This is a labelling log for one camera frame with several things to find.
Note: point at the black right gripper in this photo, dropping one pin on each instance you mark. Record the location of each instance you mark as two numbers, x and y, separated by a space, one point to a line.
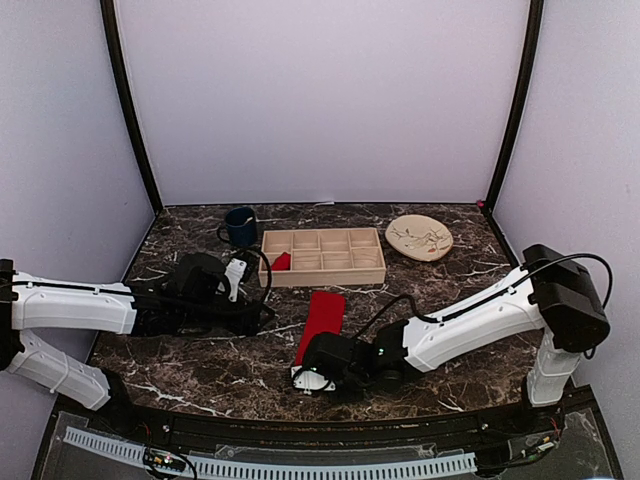
351 398

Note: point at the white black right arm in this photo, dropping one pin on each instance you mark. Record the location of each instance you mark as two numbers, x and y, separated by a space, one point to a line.
549 292

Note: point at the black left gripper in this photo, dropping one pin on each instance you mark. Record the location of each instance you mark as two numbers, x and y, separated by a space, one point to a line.
245 322

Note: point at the black left corner post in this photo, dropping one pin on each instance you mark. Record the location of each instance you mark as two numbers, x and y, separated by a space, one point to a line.
126 100

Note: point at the white slotted cable duct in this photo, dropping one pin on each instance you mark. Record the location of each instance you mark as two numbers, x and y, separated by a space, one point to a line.
235 462

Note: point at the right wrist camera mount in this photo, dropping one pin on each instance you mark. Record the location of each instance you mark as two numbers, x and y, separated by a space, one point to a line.
309 381

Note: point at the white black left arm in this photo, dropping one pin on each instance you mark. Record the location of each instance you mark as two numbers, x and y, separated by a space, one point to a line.
200 294

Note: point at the plain red sock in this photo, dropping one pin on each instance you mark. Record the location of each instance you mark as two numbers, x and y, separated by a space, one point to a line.
282 262

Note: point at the round beige decorated plate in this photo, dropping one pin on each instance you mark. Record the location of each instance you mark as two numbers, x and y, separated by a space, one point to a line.
419 237

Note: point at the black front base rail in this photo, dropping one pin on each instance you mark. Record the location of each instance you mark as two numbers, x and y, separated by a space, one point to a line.
482 428

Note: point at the black corner post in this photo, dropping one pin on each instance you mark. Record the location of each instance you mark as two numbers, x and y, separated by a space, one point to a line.
126 100
526 65

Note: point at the red santa sock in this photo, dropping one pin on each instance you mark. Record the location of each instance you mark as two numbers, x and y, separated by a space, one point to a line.
326 312

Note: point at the black right corner post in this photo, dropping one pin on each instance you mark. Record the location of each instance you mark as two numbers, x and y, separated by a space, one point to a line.
526 65

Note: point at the wooden compartment tray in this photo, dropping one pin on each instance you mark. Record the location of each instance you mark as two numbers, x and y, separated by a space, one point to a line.
324 257

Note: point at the dark blue mug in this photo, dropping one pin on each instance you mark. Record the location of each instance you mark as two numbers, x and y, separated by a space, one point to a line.
239 227

